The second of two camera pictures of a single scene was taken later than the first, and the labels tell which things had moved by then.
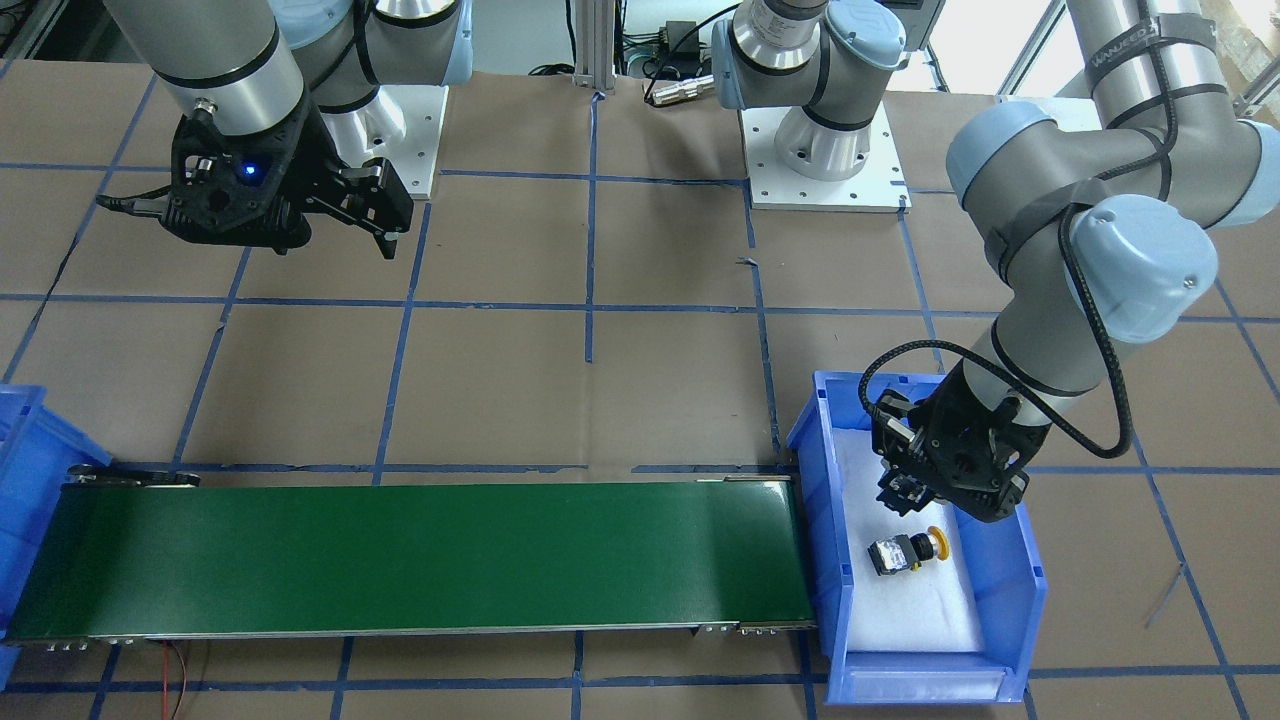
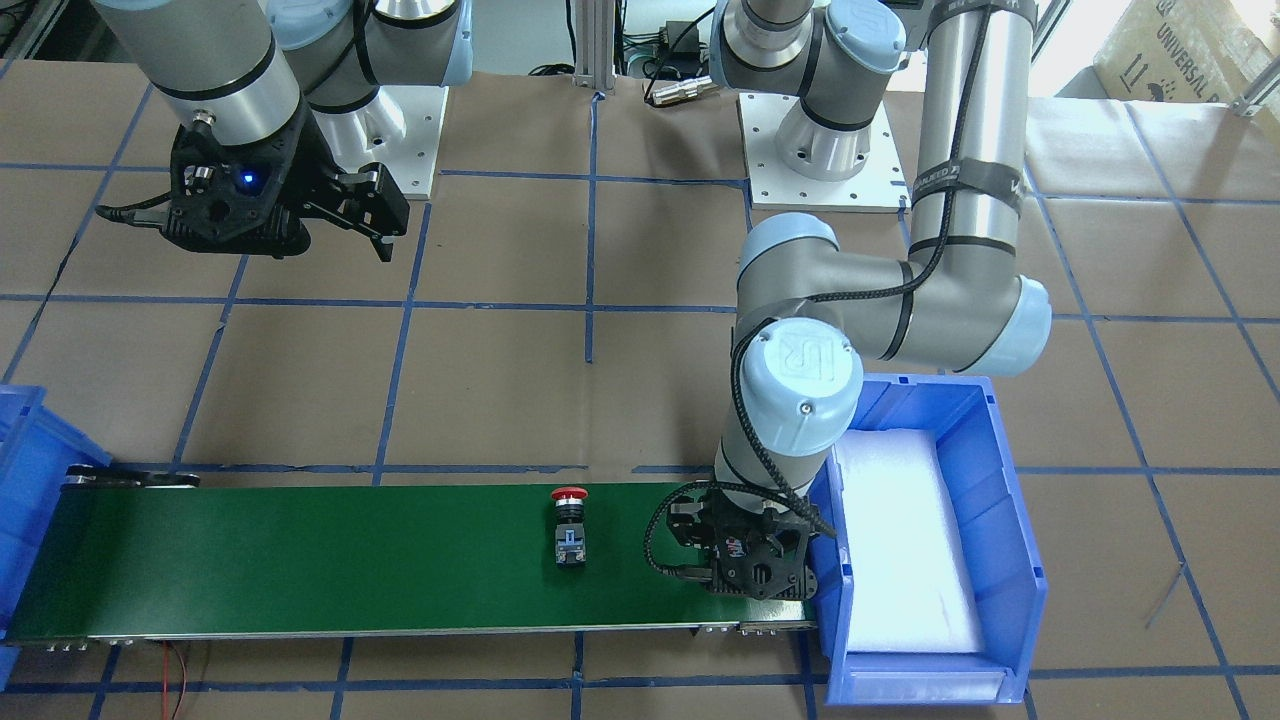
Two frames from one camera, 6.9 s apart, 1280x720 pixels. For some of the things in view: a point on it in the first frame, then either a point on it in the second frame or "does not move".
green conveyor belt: [131, 553] does not move
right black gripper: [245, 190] does not move
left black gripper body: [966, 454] → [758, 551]
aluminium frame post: [595, 44] does not move
